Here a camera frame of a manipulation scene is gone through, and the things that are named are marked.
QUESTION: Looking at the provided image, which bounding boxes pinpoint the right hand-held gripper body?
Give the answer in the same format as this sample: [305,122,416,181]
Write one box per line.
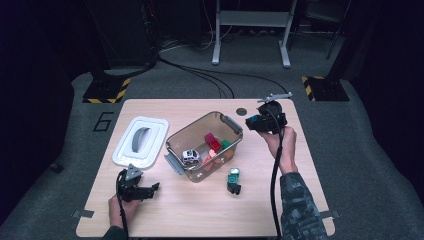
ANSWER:
[257,92,294,135]

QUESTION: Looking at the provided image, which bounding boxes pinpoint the striped black stand base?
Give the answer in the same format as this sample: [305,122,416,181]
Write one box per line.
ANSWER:
[301,75,350,102]
[82,77,132,104]

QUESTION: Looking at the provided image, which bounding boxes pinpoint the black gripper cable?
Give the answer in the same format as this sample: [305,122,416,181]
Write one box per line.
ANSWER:
[269,106,287,238]
[115,169,130,240]

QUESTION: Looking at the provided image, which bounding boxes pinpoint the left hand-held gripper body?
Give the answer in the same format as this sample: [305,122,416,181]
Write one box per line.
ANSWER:
[116,163,148,203]

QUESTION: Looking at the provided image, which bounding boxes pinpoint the white metal stand frame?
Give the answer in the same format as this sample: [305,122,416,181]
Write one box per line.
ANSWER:
[211,0,298,69]

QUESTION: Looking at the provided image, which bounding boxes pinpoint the grey tape strip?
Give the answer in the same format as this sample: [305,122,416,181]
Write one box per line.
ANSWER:
[316,209,341,220]
[72,209,95,219]

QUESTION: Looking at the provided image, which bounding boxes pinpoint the person's left hand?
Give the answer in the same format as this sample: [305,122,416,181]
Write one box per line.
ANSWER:
[107,194,141,229]

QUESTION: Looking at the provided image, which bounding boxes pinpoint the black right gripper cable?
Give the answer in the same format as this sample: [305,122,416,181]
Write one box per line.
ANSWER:
[269,106,287,238]

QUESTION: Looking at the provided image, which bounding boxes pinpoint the transparent brown storage box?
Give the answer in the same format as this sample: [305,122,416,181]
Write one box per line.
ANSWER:
[163,110,244,183]

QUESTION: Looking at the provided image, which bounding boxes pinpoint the person's right hand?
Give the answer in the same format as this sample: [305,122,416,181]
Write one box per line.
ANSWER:
[259,125,298,175]

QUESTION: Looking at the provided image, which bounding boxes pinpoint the black floor cable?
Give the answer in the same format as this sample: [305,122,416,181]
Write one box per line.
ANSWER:
[158,56,235,100]
[186,66,290,99]

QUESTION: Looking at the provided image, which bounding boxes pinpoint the white toy car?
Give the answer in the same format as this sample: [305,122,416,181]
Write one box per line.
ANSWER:
[181,149,201,165]

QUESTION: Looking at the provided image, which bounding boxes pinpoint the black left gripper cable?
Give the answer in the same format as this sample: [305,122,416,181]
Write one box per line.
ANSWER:
[115,169,130,240]

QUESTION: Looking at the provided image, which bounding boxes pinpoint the dark cabinet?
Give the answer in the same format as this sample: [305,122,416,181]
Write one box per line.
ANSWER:
[99,0,158,69]

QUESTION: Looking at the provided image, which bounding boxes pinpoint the white plastic lid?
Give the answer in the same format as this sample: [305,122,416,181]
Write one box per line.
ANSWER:
[111,115,170,170]

